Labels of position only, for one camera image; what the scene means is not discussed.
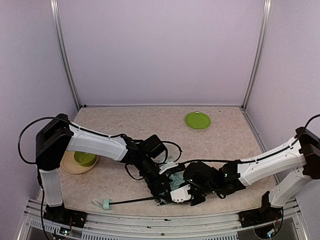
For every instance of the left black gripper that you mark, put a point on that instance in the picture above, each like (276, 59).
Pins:
(161, 188)

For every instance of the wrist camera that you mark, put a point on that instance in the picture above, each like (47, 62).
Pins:
(181, 195)
(171, 167)

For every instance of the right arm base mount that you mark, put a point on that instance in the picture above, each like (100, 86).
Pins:
(263, 214)

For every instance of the mint green folding umbrella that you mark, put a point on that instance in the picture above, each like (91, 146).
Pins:
(175, 182)

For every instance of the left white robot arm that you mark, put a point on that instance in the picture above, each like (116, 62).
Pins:
(61, 135)

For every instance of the aluminium frame post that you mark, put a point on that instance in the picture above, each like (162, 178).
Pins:
(63, 53)
(258, 53)

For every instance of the aluminium front rail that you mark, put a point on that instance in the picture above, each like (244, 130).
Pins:
(111, 226)

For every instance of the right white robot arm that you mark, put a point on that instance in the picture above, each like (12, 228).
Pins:
(300, 155)

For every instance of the left aluminium frame post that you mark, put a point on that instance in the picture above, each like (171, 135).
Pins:
(63, 53)

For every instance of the green plate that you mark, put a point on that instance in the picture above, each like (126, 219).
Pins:
(197, 120)

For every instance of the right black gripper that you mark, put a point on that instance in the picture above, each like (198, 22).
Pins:
(193, 190)

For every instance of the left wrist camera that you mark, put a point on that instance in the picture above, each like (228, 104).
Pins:
(171, 167)

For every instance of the green bowl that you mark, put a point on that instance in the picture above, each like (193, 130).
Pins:
(85, 159)

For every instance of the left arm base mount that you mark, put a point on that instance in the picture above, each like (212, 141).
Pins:
(65, 216)

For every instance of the right aluminium frame post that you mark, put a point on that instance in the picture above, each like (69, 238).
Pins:
(258, 53)

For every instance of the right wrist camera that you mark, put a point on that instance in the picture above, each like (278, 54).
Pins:
(181, 195)

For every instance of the beige plate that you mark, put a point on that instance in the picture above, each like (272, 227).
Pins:
(69, 164)

